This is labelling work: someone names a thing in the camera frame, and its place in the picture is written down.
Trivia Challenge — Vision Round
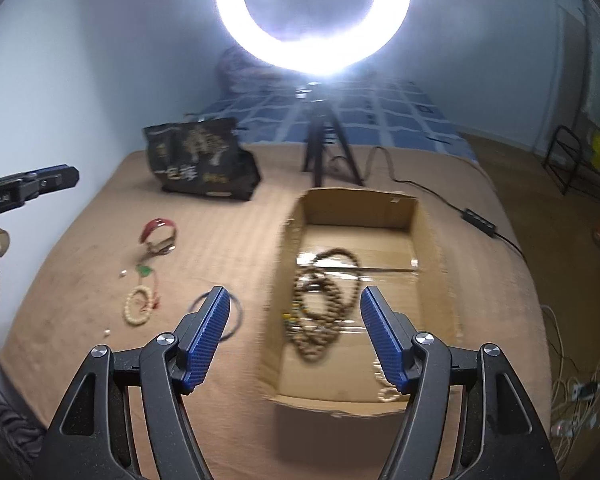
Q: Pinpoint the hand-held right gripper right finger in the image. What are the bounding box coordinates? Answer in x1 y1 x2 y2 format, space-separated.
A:
360 286 561 480

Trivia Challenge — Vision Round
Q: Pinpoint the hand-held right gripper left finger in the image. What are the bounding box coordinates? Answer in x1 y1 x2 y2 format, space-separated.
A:
44 286 231 480

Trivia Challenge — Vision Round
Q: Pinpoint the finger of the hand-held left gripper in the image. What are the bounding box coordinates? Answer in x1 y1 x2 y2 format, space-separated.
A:
0 164 80 222

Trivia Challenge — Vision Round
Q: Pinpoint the thin dark bangle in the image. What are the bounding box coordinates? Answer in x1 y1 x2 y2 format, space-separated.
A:
187 290 242 343

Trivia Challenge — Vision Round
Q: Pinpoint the small cream bead bracelet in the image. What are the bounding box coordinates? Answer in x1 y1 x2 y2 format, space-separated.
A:
123 285 160 326

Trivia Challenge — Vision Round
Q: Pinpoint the red strap wristwatch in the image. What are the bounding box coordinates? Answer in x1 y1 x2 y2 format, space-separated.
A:
139 217 178 256

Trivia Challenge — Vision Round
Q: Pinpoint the cardboard box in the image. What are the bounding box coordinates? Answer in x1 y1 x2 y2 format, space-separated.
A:
257 187 466 416

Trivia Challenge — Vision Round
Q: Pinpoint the black printed snack bag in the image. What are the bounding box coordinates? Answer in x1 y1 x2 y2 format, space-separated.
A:
142 117 262 202

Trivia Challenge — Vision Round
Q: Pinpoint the white power strip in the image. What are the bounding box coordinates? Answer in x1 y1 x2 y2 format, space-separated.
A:
567 382 600 401

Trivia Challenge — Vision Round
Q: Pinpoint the dark patterned pillow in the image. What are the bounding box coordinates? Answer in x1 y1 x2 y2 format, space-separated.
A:
215 46 301 96

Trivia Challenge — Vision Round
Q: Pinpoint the black tripod stand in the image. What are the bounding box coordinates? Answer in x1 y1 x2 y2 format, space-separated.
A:
295 80 366 188

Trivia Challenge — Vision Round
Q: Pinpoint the dark striped cloth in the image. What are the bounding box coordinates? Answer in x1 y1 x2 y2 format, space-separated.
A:
0 390 46 480

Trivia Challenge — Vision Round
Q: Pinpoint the blue checked bedsheet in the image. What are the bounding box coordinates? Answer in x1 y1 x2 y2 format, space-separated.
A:
182 76 481 166

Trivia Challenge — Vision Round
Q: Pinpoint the black metal clothes rack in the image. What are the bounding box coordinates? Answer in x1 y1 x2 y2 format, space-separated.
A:
542 125 600 206

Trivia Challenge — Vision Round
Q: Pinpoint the large cream bead bracelet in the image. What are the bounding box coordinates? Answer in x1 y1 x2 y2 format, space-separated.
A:
372 357 403 403

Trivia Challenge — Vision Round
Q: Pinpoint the brown wooden bead necklace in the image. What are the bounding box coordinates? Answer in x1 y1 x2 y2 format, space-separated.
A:
280 247 376 361

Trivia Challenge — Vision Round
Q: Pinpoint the black cable controller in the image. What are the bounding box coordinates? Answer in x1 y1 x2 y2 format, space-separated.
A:
461 207 498 236

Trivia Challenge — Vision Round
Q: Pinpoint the black power cable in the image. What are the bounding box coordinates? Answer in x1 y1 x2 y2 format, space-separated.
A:
330 146 528 261

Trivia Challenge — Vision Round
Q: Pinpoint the tangle of white cables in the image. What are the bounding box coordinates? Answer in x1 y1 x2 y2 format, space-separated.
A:
540 305 600 441

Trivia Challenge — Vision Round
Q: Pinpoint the white ring light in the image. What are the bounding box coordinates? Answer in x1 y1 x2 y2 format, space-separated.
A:
216 0 412 73

